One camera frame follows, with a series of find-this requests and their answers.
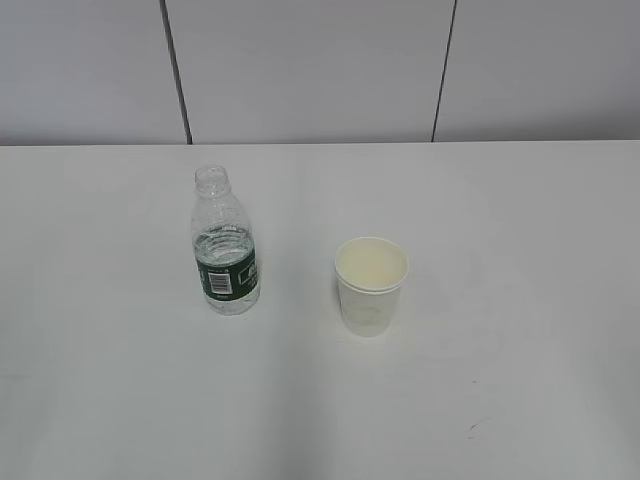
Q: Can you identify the clear green-label water bottle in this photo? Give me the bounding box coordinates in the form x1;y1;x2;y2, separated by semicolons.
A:
191;166;260;316

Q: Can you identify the white paper cup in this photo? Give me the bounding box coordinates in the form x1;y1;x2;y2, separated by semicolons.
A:
334;237;409;338

